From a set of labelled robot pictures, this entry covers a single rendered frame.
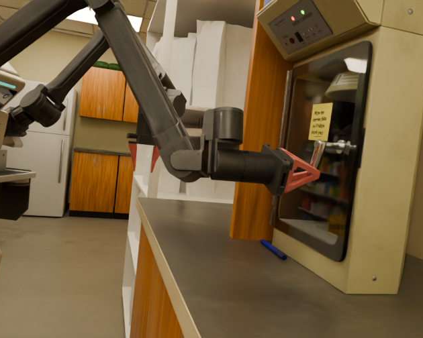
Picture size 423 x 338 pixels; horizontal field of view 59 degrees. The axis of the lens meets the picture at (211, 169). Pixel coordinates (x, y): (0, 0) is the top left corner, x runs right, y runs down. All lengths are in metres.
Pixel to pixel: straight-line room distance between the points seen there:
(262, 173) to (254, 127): 0.36
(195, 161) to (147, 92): 0.16
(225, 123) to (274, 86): 0.40
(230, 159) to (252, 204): 0.39
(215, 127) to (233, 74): 1.42
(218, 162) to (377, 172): 0.28
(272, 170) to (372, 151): 0.18
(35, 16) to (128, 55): 0.23
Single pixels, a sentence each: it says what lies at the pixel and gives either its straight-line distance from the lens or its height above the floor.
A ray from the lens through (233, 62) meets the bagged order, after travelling 2.08.
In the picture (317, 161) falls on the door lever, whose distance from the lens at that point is 0.72.
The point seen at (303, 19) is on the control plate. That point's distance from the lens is 0.85.
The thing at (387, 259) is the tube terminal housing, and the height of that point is 1.01.
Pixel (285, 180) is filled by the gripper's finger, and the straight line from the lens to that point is 0.68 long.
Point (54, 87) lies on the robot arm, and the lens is 1.33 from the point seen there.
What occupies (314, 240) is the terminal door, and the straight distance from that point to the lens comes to 0.80.
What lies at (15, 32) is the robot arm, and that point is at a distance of 0.90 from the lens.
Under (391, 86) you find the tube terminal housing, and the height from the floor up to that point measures 1.31.
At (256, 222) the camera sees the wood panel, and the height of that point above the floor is 0.99.
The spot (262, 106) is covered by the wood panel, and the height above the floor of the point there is 1.30.
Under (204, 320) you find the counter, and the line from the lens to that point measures 0.55.
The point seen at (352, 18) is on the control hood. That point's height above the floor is 1.42.
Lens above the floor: 1.17
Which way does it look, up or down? 3 degrees down
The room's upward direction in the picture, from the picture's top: 6 degrees clockwise
